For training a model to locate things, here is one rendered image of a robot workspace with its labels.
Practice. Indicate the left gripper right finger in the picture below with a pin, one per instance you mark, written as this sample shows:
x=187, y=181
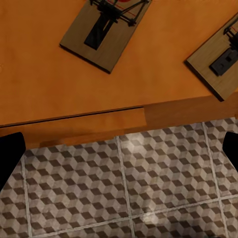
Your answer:
x=230, y=147

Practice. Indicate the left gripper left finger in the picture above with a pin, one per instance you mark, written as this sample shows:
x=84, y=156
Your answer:
x=12, y=148

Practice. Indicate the mousetrap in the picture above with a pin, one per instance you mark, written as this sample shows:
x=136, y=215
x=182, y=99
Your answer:
x=216, y=62
x=102, y=29

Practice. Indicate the cabinet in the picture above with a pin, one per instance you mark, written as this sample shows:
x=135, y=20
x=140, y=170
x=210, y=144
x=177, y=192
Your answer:
x=54, y=97

